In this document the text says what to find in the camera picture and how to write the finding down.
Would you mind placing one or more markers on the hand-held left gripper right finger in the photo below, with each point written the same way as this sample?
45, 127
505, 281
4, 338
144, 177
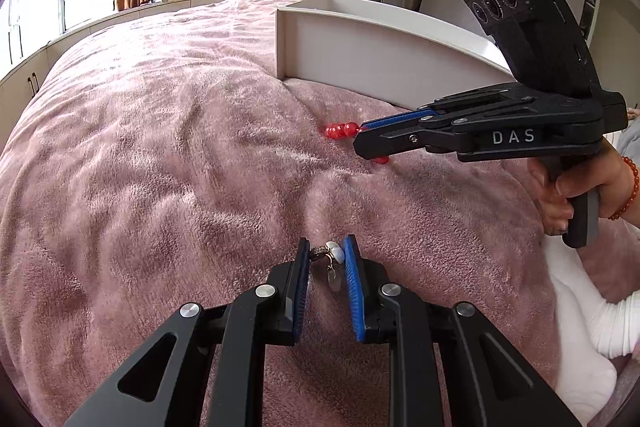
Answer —
352, 292

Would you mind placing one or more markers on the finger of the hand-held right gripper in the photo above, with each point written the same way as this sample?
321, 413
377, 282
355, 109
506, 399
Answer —
400, 118
395, 142

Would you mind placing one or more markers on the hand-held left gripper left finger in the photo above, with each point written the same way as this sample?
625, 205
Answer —
300, 297

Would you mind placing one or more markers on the white plastic storage box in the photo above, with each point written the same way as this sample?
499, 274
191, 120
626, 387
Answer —
350, 52

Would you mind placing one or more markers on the person's right hand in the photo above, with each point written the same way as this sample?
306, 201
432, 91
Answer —
555, 202

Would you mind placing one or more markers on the pink fleece blanket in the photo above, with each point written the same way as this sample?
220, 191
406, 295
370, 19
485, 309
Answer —
150, 182

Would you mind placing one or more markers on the person's white clothing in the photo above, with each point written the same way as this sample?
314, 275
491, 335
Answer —
600, 322

